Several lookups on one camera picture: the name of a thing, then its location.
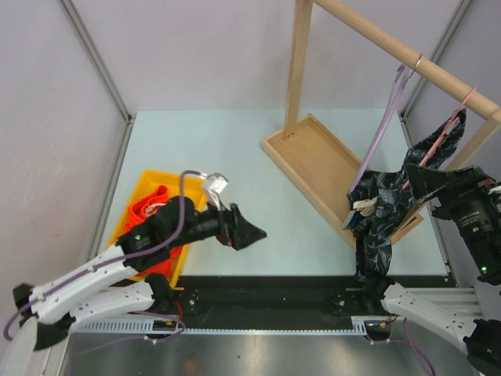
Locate dark patterned shorts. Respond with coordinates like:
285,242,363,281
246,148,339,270
347,123,447,283

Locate pink wire hanger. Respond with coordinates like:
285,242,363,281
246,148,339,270
402,88,477,169

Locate orange shorts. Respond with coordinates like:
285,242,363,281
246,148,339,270
122,184,182,280

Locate lilac wire hanger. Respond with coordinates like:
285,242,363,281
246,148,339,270
348,53,424,193

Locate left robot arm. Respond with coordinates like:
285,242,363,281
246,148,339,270
13,196,267,351

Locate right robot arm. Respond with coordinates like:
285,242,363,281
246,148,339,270
366,164,500,375

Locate yellow plastic bin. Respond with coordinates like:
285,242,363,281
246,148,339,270
108,170,189,288

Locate wooden clothes rack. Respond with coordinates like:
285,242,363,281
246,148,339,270
261,1,500,249

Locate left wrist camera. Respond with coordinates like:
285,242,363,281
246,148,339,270
201,172,229,211

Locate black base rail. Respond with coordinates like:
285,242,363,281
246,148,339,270
128,275,392,319

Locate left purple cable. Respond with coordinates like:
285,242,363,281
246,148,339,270
2,170,208,342

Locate white cable duct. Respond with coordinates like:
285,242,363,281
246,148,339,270
75,316,367,336

